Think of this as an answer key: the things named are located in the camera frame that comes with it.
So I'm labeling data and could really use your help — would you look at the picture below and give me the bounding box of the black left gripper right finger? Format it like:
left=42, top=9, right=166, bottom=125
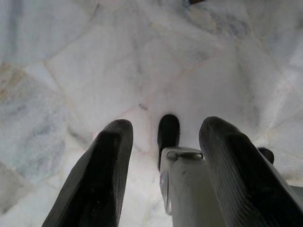
left=199, top=116, right=303, bottom=227

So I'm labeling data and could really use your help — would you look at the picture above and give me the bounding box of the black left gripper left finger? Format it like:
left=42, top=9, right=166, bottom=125
left=41, top=119, right=134, bottom=227

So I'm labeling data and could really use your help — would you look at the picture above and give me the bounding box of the black robot right foot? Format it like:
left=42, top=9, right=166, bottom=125
left=257, top=147, right=276, bottom=166

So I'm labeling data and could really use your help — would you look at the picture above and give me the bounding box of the black robot foot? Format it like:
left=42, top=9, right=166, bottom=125
left=157, top=114, right=181, bottom=171
left=257, top=147, right=276, bottom=166

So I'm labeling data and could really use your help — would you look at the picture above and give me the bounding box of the grey robot left leg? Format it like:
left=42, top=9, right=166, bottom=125
left=158, top=146, right=224, bottom=227

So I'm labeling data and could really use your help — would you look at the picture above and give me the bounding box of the black robot left foot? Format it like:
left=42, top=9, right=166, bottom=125
left=157, top=114, right=181, bottom=171

